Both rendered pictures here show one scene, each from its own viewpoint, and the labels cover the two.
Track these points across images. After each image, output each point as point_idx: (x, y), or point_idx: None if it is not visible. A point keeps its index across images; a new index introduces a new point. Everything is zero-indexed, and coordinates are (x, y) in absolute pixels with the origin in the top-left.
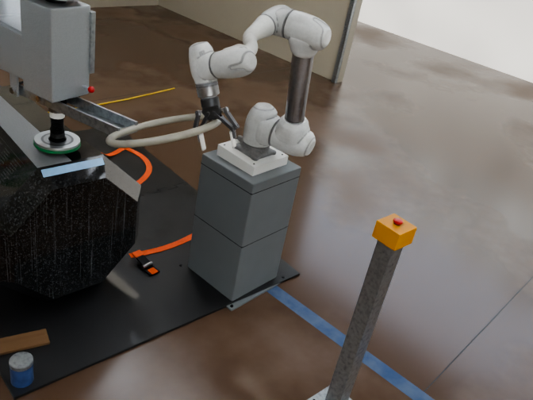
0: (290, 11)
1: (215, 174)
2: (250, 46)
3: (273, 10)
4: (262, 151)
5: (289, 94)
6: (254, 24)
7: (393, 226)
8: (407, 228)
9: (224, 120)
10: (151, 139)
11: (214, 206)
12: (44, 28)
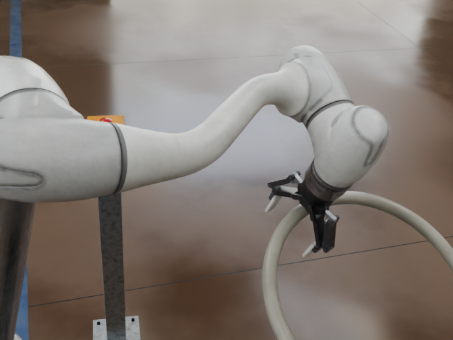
0: (42, 90)
1: None
2: (272, 73)
3: (79, 121)
4: None
5: (21, 284)
6: (170, 137)
7: (116, 123)
8: (103, 117)
9: (292, 188)
10: (420, 217)
11: None
12: None
